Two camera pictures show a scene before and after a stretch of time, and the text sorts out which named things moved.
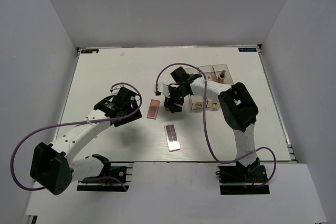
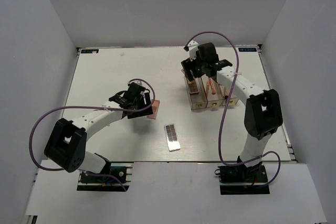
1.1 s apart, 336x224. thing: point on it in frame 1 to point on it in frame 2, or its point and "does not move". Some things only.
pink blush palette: (153, 108) does not move
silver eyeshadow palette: (171, 137) does not move
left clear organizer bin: (197, 102) does not move
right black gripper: (169, 102) to (188, 65)
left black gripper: (136, 115) to (147, 111)
